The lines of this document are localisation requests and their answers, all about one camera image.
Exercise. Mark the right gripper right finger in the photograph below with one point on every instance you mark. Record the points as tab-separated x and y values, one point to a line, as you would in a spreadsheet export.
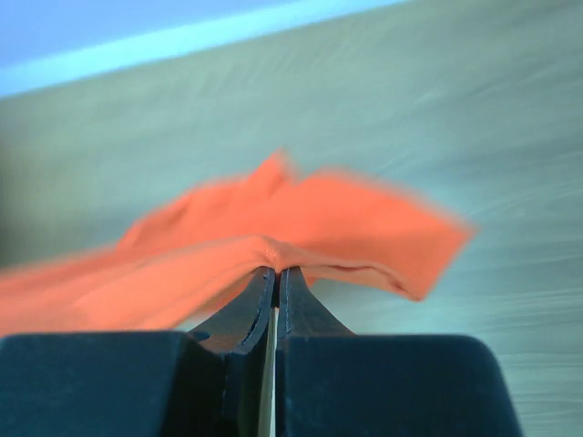
330	381

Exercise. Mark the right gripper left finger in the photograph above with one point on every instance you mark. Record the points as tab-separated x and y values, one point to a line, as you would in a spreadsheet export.
212	380

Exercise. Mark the orange t shirt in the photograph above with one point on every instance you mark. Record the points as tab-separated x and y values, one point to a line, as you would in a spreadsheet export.
195	254

